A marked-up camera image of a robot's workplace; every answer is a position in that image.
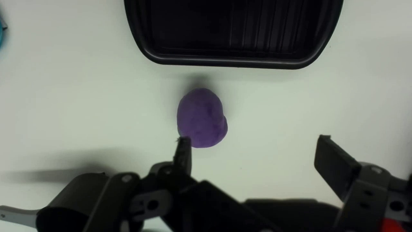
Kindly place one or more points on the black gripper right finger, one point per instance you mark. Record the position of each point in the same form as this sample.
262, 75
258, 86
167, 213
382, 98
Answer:
338, 168

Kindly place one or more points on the black oven tray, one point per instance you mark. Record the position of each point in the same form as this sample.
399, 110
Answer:
235, 26

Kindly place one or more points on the purple plush toy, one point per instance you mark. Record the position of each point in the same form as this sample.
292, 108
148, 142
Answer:
200, 117

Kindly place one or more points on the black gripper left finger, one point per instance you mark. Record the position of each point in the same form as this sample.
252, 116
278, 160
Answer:
181, 155

